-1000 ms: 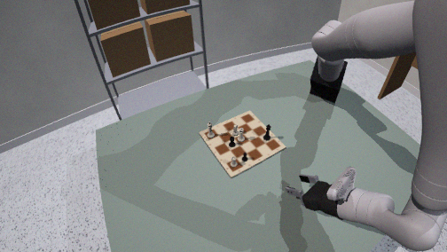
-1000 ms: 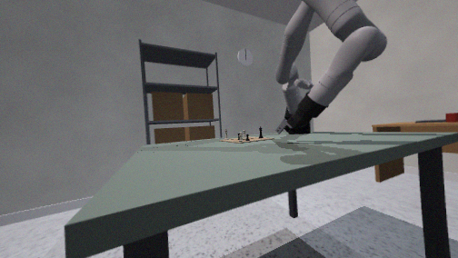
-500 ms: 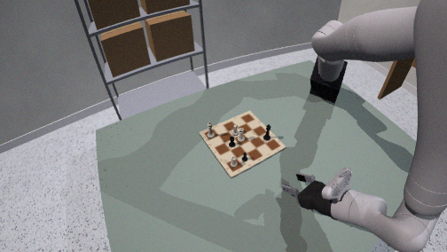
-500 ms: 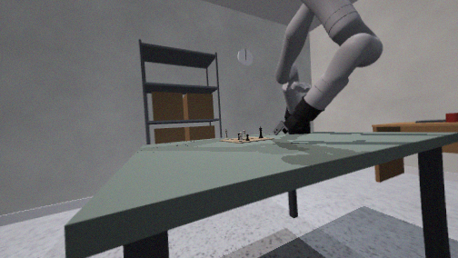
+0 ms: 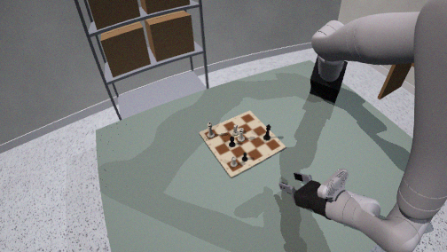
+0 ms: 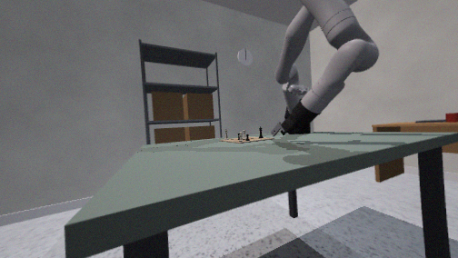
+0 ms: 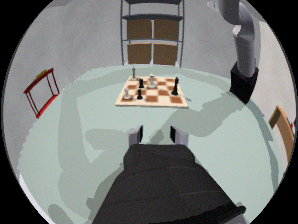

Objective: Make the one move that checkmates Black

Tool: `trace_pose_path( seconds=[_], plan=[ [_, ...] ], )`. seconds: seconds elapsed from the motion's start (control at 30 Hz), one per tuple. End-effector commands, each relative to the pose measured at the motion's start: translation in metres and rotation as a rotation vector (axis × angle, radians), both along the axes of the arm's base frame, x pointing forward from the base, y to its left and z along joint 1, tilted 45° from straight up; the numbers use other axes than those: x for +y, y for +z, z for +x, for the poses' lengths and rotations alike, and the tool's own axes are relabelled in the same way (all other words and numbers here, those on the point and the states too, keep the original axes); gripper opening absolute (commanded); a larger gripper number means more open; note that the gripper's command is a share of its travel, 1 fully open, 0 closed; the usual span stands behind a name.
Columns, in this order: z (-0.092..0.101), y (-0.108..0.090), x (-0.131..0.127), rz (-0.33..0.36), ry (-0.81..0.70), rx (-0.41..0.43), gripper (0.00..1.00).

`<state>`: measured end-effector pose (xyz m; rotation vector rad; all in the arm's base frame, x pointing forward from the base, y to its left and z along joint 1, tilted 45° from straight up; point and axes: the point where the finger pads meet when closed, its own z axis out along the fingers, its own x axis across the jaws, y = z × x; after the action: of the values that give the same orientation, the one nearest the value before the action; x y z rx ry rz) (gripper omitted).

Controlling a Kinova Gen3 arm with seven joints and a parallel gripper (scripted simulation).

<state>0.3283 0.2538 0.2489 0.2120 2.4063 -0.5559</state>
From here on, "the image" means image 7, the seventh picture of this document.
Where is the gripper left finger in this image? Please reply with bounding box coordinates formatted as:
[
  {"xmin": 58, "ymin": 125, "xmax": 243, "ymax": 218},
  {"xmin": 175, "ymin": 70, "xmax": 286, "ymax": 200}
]
[{"xmin": 128, "ymin": 125, "xmax": 143, "ymax": 147}]

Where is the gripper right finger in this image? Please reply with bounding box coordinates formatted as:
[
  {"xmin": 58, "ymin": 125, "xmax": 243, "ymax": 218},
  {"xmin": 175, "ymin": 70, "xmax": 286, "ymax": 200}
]
[{"xmin": 170, "ymin": 126, "xmax": 189, "ymax": 147}]

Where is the white chess king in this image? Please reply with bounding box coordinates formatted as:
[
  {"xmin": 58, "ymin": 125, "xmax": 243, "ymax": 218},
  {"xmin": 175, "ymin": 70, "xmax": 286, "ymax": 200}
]
[{"xmin": 131, "ymin": 66, "xmax": 137, "ymax": 81}]

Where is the brown and cream chessboard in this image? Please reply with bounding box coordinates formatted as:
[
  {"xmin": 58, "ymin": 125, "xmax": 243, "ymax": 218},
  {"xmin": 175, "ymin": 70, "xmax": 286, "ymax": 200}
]
[{"xmin": 115, "ymin": 76, "xmax": 188, "ymax": 108}]

